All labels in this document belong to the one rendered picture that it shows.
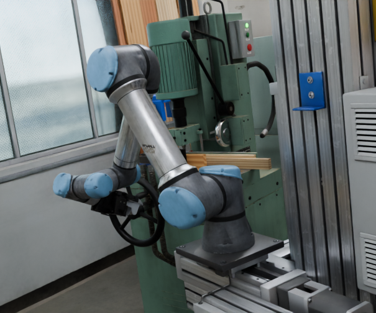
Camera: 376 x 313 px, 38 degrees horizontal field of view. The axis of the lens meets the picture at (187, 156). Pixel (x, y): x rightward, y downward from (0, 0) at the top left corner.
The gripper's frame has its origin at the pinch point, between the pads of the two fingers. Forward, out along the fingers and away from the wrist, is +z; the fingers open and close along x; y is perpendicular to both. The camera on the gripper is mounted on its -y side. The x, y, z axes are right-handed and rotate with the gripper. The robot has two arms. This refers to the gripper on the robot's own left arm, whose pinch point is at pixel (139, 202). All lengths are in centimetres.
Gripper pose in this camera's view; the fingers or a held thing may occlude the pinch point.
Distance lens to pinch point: 196.2
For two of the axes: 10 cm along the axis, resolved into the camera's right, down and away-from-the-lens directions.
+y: -1.2, 9.5, -2.7
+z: 6.5, 2.8, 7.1
